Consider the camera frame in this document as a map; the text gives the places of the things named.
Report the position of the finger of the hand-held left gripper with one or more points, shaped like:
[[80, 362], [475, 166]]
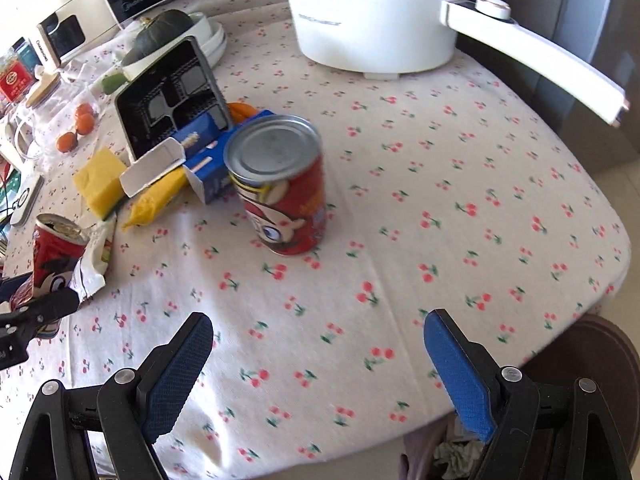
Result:
[[55, 306]]

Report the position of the crumpled paper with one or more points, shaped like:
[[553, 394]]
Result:
[[457, 460]]

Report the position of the cherry print tablecloth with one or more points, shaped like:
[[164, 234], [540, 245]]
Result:
[[400, 210]]

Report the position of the large red snack can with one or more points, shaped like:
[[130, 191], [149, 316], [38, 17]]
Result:
[[285, 210]]

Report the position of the small red drink can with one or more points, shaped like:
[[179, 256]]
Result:
[[50, 255]]

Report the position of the yellow sponge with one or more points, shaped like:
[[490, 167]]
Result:
[[100, 180]]

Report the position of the grey refrigerator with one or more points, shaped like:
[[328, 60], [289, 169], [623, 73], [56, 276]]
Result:
[[575, 0]]

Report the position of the glass jar with wooden lid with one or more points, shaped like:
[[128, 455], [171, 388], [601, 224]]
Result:
[[42, 92]]

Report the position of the white crumpled wrapper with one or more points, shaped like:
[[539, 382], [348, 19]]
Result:
[[92, 265]]

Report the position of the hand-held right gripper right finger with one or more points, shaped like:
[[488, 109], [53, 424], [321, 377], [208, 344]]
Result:
[[460, 385]]

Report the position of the flat white device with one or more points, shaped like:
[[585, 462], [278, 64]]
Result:
[[27, 200]]

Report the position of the orange packet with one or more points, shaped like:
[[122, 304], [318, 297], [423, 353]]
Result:
[[242, 111]]

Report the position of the small green vegetable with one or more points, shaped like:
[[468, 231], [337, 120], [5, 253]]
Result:
[[113, 83]]

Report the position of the small orange fruit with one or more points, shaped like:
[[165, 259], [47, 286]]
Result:
[[66, 142], [85, 125], [85, 109]]

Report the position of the yellow snack packet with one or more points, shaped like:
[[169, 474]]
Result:
[[150, 205]]

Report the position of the white countertop appliance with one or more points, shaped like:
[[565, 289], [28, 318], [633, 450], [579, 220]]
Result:
[[65, 5]]

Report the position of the dark green pumpkin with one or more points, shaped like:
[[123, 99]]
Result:
[[160, 35]]

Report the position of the red tin box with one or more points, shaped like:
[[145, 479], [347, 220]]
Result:
[[15, 80]]

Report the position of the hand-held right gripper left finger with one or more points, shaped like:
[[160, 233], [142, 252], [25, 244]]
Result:
[[175, 385]]

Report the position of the blue carton box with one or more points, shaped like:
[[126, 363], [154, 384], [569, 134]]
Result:
[[220, 175]]

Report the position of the white dish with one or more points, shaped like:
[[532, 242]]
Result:
[[212, 40]]

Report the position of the black plastic compartment tray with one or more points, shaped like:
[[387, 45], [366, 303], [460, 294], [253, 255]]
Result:
[[165, 105]]

